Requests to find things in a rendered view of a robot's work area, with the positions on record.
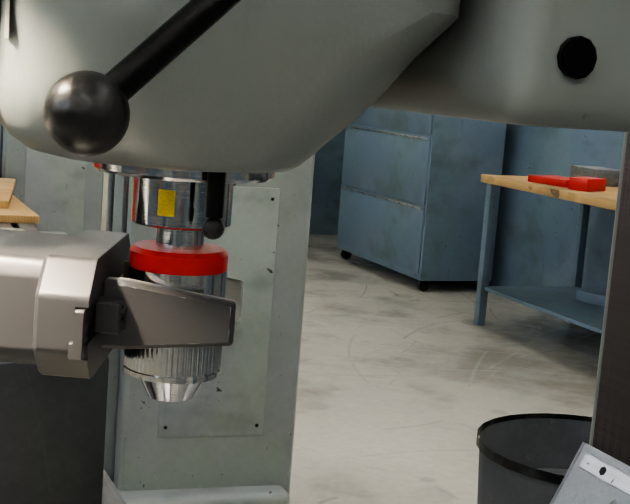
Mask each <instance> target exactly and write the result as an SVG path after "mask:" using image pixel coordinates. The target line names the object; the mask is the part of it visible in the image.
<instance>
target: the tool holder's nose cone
mask: <svg viewBox="0 0 630 504"><path fill-rule="evenodd" d="M141 381H142V384H143V386H144V388H145V390H146V392H147V394H148V396H149V397H150V398H152V399H155V400H159V401H165V402H182V401H187V400H190V399H192V398H193V396H194V395H195V393H196V392H197V390H198V388H199V387H200V385H201V383H195V384H164V383H155V382H149V381H144V380H141Z"/></svg>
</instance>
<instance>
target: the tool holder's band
mask: <svg viewBox="0 0 630 504"><path fill-rule="evenodd" d="M129 265H130V266H131V267H133V268H135V269H138V270H141V271H146V272H151V273H158V274H167V275H181V276H205V275H216V274H221V273H224V272H226V271H227V266H228V252H227V251H226V250H225V249H224V248H223V247H221V246H218V245H214V244H209V243H204V247H202V248H201V249H198V250H175V249H167V248H162V247H159V246H157V245H156V240H144V241H139V242H136V243H134V244H133V245H132V246H131V247H130V254H129Z"/></svg>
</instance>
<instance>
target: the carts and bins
mask: <svg viewBox="0 0 630 504"><path fill-rule="evenodd" d="M591 423H592V417H587V416H579V415H570V414H553V413H527V414H516V415H508V416H503V417H498V418H494V419H492V420H489V421H487V422H484V423H483V424H482V425H481V426H480V427H479V428H478V431H477V440H476V445H477V447H478V449H479V465H478V497H477V504H550V502H551V500H552V499H553V497H554V495H555V493H556V491H557V489H558V487H559V486H560V484H561V482H562V480H563V478H564V476H565V474H566V473H567V471H568V469H569V467H570V465H571V463H572V461H573V460H574V458H575V456H576V454H577V452H578V450H579V448H580V447H581V445H582V443H583V442H585V443H587V444H589V441H590V432H591ZM479 435H480V438H478V436H479Z"/></svg>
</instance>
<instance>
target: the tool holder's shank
mask: <svg viewBox="0 0 630 504"><path fill-rule="evenodd" d="M156 245H157V246H159V247H162V248H167V249H175V250H198V249H201V248H202V247H204V234H203V232H202V231H190V230H173V229H162V228H156Z"/></svg>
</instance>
